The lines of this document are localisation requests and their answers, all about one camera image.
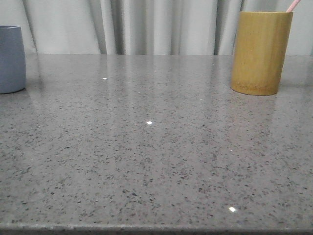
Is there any blue plastic cup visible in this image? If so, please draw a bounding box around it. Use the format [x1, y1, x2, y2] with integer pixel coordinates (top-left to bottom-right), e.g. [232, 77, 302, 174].
[0, 25, 26, 94]

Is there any pink chopstick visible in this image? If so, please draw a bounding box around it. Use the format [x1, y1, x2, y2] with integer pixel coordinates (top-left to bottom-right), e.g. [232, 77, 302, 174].
[286, 0, 301, 13]

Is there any bamboo cylindrical cup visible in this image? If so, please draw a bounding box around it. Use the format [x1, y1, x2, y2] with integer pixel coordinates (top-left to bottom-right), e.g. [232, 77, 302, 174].
[231, 11, 293, 95]

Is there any white pleated curtain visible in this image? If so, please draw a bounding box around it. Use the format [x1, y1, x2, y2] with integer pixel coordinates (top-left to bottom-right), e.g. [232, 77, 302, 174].
[0, 0, 313, 56]

